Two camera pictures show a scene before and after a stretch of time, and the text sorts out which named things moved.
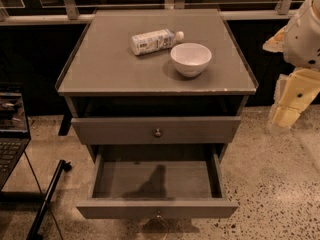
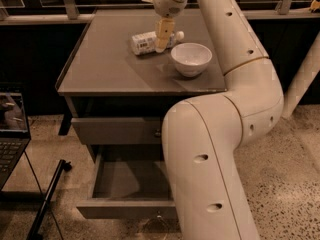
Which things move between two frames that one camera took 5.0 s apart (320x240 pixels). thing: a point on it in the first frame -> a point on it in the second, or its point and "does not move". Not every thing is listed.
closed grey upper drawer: x=176 y=130 does not move
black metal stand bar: x=35 y=231 does not move
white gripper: x=302 y=40 -> x=165 y=3
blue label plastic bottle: x=155 y=41 does not move
